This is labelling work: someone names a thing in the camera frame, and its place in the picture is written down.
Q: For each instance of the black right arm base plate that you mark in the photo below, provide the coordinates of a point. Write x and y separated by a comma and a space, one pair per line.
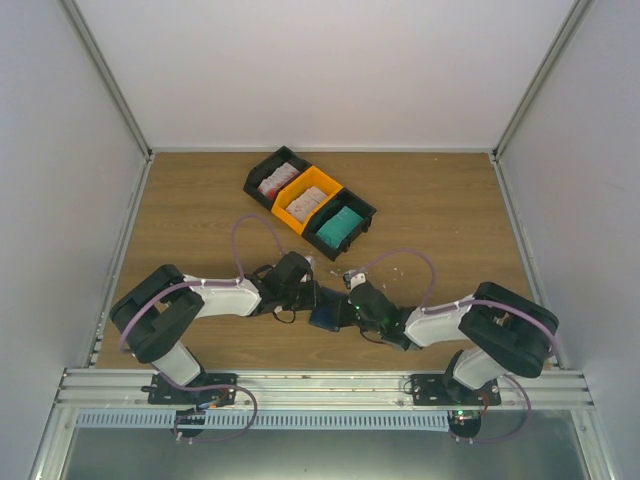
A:
429, 389

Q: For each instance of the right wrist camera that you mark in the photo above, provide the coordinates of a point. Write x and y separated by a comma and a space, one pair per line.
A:
354, 278

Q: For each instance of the black card bin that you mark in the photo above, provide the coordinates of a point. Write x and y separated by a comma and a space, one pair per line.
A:
267, 167
344, 198

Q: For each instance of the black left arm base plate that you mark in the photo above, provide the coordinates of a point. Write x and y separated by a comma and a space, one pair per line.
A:
214, 389

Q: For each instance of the aluminium corner post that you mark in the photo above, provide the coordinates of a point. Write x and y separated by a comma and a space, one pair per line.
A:
90, 44
561, 40

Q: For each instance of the black right card bin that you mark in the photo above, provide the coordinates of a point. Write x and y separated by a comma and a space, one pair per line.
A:
344, 198

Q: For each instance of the blue card holder wallet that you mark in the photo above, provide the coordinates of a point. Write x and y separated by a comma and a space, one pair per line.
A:
331, 311

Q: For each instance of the aluminium corner post left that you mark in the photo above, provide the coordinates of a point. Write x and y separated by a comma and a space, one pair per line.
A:
90, 44

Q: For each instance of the black left card bin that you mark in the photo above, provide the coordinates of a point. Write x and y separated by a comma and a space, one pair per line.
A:
267, 167

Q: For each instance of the teal card stack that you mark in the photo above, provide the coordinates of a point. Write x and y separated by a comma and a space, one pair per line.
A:
338, 227

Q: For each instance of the red white card stack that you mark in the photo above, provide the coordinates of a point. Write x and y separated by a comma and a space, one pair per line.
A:
270, 186

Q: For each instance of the yellow middle card bin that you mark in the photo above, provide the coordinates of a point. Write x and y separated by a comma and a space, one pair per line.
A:
311, 177

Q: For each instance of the aluminium corner post right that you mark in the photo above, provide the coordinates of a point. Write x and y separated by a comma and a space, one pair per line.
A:
561, 40

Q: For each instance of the grey slotted cable duct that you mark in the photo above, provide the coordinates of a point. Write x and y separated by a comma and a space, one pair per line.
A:
272, 420

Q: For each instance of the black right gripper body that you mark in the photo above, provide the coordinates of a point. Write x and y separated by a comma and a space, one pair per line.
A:
345, 321

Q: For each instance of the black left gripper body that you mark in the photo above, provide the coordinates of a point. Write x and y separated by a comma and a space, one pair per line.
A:
302, 302

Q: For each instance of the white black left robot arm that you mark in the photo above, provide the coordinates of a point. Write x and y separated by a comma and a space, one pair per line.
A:
153, 317

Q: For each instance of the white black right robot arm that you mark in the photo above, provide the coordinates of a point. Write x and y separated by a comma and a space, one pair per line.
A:
510, 333

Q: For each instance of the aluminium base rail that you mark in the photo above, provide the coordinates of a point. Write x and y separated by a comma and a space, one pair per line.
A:
309, 390

